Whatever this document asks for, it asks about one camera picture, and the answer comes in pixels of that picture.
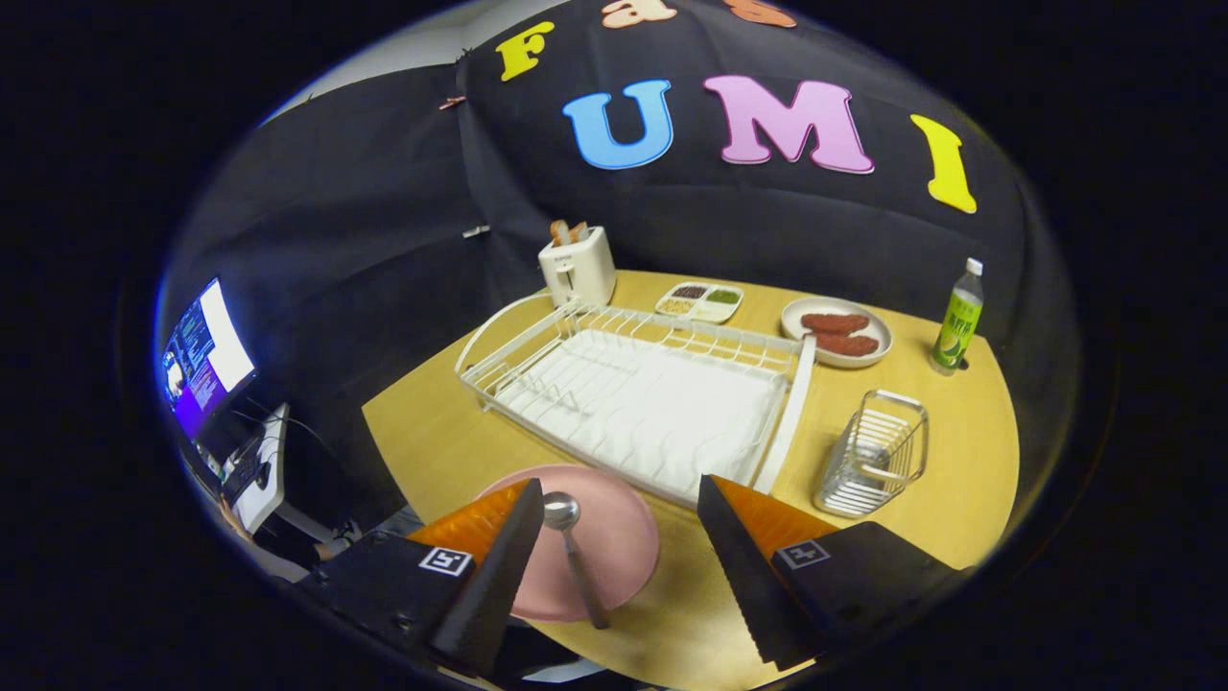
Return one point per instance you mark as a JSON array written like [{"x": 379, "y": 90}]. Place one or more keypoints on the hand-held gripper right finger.
[{"x": 743, "y": 576}]

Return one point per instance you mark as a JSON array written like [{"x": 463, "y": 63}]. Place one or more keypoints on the white toaster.
[{"x": 580, "y": 274}]

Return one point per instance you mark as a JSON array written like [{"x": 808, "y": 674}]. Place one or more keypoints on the white plate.
[{"x": 801, "y": 341}]

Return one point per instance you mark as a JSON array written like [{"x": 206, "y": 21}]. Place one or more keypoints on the brown sausage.
[
  {"x": 835, "y": 322},
  {"x": 846, "y": 344}
]

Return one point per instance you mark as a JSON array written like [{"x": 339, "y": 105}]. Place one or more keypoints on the computer monitor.
[{"x": 206, "y": 360}]

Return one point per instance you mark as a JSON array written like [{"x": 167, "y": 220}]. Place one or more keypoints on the green drink bottle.
[{"x": 956, "y": 326}]

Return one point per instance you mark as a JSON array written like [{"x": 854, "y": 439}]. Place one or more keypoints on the black backdrop cloth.
[{"x": 384, "y": 192}]

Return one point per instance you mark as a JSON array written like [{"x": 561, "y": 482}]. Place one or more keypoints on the divided condiment tray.
[{"x": 700, "y": 302}]

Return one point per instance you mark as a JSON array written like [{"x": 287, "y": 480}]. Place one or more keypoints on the pink plate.
[{"x": 619, "y": 537}]

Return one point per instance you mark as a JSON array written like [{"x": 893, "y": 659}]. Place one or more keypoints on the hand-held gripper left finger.
[{"x": 494, "y": 585}]

